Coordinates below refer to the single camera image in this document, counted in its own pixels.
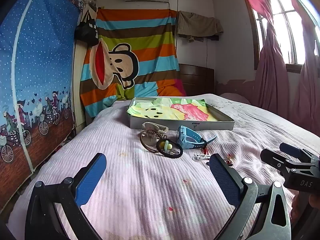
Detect black hanging bag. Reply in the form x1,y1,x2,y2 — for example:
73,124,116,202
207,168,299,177
74,12,100,47

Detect striped monkey print sheet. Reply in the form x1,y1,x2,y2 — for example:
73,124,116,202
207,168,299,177
79,7,188,118

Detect brown hair tie ring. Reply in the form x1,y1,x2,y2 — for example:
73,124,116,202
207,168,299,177
139,129,166,154

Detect black hair tie green beads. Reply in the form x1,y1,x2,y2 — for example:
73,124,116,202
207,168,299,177
156,139,185,159

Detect dark wooden headboard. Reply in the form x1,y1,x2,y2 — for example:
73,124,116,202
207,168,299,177
179,64,215,97

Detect pink curtain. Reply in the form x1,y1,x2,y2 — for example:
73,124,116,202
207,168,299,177
237,0,320,142

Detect khaki hanging garment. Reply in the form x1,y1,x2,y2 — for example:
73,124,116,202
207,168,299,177
176,11,224,43

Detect blue wrist watch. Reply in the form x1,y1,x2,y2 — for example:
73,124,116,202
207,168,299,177
176,125,218,151

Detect grey shallow cardboard box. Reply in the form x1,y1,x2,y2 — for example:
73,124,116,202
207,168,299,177
128,96,236,131

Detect colourful crayon drawing paper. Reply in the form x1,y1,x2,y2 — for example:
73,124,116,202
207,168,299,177
126,97,225,122

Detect window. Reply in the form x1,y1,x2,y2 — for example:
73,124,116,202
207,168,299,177
250,0,320,74

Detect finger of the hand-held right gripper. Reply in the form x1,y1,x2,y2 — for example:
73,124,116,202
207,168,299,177
279,142,314,165
260,149,297,174

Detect pink pillow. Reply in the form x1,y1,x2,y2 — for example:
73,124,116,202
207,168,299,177
219,92,253,106

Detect beige hair claw clip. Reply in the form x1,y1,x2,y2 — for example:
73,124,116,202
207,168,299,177
141,121,170,147

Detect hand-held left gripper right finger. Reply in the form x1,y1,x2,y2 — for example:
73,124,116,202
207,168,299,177
209,153,292,240

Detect person's right hand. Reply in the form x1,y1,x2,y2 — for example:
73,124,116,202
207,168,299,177
290,191,320,220

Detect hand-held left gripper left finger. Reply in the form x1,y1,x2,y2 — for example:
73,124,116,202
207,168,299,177
25,152,107,240

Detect beige wooden board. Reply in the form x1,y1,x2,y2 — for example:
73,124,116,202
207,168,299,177
72,39,87,128

